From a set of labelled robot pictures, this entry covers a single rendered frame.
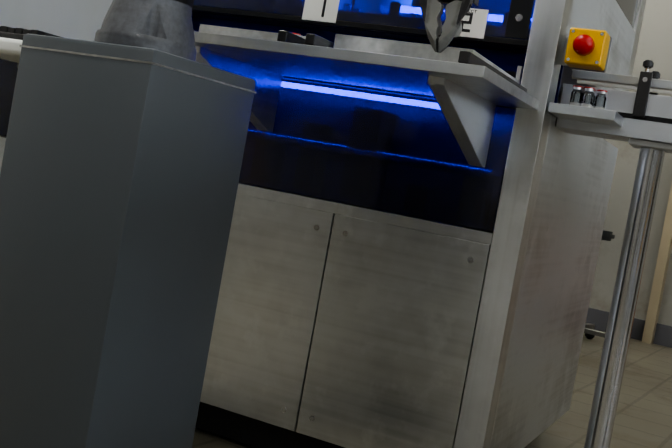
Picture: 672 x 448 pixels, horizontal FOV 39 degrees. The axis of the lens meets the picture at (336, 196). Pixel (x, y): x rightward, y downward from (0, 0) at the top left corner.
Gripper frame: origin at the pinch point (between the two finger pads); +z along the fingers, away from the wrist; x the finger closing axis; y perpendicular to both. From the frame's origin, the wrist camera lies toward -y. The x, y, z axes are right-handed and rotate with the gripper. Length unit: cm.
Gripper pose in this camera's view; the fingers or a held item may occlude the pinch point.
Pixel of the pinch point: (437, 43)
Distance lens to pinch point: 163.5
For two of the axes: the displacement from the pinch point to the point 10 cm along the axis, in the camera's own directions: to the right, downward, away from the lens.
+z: -1.8, 9.8, 0.3
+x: -8.9, -1.7, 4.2
